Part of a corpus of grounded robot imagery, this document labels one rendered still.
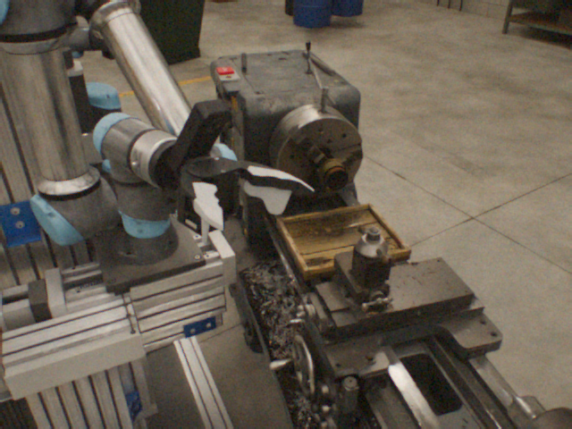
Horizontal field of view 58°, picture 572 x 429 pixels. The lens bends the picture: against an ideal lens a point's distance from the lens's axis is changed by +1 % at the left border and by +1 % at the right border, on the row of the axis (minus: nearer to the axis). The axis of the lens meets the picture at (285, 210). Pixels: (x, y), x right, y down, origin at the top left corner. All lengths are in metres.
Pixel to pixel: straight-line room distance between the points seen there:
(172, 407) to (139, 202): 1.41
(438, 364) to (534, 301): 1.69
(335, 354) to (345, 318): 0.09
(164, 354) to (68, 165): 1.40
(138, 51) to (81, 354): 0.62
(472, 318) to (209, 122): 1.05
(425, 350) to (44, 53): 1.12
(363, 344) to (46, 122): 0.88
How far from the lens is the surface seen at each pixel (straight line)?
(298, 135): 1.72
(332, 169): 1.66
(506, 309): 2.98
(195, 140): 0.65
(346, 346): 1.35
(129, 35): 0.95
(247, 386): 2.42
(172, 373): 2.24
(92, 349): 1.18
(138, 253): 1.20
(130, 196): 0.82
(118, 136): 0.78
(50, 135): 1.01
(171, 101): 0.91
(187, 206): 0.67
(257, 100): 1.83
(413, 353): 1.46
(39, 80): 0.98
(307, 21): 8.22
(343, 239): 1.73
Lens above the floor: 1.90
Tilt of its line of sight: 33 degrees down
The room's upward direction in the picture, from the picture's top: straight up
